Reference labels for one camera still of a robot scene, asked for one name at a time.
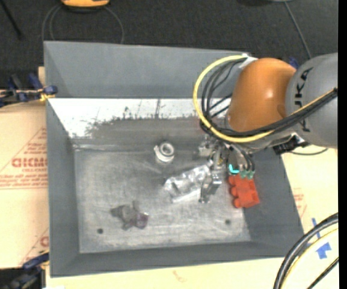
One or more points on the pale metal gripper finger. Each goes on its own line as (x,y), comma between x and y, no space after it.
(215,184)
(204,191)

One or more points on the crumpled clear plastic bottle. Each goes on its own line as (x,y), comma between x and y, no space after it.
(185,184)

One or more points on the red toy block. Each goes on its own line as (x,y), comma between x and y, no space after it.
(244,193)

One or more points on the grey toy animal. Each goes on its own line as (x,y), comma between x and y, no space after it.
(129,215)

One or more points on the grey metal bin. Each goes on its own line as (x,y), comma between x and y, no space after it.
(116,185)

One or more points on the brown cardboard board, red print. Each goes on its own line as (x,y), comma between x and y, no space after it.
(17,221)

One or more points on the black cylinder on white bracket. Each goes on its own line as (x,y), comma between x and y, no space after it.
(287,145)

